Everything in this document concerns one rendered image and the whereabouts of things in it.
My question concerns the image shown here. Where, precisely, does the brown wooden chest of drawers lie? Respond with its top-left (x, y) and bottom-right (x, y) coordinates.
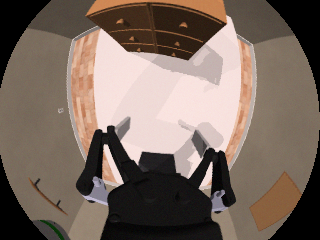
top-left (86, 0), bottom-right (227, 61)

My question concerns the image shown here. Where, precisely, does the brown wooden drawer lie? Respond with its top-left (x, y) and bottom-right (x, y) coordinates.
top-left (121, 43), bottom-right (156, 54)
top-left (157, 45), bottom-right (193, 60)
top-left (155, 30), bottom-right (203, 53)
top-left (90, 4), bottom-right (151, 31)
top-left (151, 4), bottom-right (222, 41)
top-left (109, 29), bottom-right (154, 44)

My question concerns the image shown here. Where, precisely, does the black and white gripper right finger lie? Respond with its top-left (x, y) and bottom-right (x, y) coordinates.
top-left (175, 129), bottom-right (236, 214)

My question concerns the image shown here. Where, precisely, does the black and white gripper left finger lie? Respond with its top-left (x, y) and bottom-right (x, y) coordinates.
top-left (76, 116), bottom-right (159, 205)

